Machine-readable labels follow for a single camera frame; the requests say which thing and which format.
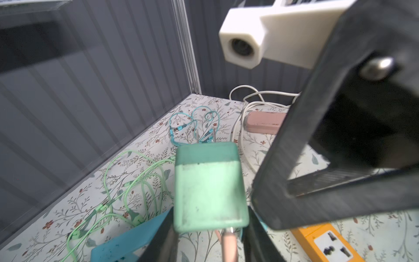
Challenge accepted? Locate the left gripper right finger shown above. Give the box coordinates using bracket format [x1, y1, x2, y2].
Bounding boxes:
[243, 206, 285, 262]

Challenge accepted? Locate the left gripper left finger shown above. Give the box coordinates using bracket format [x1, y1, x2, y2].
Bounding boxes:
[137, 207, 179, 262]

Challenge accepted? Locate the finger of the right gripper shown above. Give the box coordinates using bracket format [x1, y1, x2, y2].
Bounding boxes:
[251, 1, 419, 230]

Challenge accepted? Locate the green charging cable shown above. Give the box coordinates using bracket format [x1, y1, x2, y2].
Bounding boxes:
[60, 150, 177, 262]

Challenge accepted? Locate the light green charger plug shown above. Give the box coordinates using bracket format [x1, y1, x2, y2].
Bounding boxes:
[173, 142, 249, 233]

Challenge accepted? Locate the teal charging cable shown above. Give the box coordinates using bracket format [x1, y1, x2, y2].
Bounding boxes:
[168, 106, 220, 147]

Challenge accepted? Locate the blue power strip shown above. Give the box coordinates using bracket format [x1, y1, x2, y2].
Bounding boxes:
[91, 210, 172, 262]

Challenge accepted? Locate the orange power strip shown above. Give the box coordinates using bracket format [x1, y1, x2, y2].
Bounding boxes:
[291, 223, 364, 262]

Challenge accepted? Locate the pink power strip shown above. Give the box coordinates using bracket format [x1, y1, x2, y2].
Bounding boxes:
[244, 111, 287, 135]

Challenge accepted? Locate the pink charging cable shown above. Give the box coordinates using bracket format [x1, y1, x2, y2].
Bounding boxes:
[214, 227, 239, 262]

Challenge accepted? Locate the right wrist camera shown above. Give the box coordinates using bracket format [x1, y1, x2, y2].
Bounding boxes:
[219, 1, 354, 69]

